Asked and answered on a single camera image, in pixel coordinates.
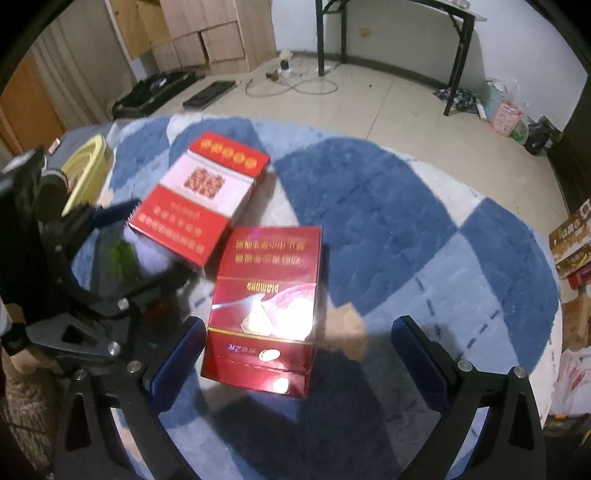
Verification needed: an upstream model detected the red white cigarette carton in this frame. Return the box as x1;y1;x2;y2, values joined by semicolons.
128;131;271;278

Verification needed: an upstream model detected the black case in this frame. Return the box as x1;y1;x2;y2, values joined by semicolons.
112;67;206;118

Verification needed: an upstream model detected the beige curtain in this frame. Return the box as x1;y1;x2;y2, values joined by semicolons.
30;0;139;134

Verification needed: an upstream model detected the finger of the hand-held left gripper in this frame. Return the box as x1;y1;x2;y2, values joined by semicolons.
28;265;195;367
41;199;141;280

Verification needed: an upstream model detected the plain brown cardboard box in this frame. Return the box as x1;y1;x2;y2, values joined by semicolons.
560;285;591;352

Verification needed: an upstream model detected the person's left forearm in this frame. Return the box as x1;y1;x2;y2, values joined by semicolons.
0;295;47;376

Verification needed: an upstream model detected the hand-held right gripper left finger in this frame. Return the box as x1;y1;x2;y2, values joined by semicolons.
55;316;208;480

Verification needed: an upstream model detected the black flat keyboard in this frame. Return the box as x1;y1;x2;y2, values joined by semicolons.
182;80;237;110

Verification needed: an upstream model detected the black plastic bag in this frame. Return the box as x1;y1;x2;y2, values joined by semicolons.
525;117;563;156

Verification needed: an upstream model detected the white red plastic bag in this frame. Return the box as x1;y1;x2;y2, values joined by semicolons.
551;347;591;417

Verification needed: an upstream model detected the dark cloth pile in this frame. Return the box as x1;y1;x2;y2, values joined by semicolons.
434;88;482;114

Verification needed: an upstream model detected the brown wooden board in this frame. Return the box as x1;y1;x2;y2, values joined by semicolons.
110;0;174;61

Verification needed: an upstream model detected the dark red cigarette carton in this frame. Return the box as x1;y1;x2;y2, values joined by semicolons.
201;225;329;398

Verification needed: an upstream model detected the pink plastic package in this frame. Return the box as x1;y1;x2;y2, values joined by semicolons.
493;98;526;138

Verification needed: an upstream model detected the light wooden cabinet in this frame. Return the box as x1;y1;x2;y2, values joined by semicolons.
152;0;278;75

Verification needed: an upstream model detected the green plastic item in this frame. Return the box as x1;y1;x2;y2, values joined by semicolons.
115;240;137;268

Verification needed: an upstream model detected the black folding table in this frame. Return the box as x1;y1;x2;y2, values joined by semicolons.
315;0;488;116

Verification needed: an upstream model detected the wooden door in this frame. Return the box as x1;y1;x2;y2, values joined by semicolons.
0;51;65;155

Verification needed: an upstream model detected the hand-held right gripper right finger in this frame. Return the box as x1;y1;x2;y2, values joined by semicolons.
392;315;548;480

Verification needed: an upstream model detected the pale yellow plastic basin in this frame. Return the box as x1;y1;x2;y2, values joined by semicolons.
60;134;114;217

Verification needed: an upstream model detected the blue white plush blanket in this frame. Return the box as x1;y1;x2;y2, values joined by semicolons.
69;113;564;480

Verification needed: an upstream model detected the printed cardboard box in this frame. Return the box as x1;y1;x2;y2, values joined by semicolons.
549;198;591;278

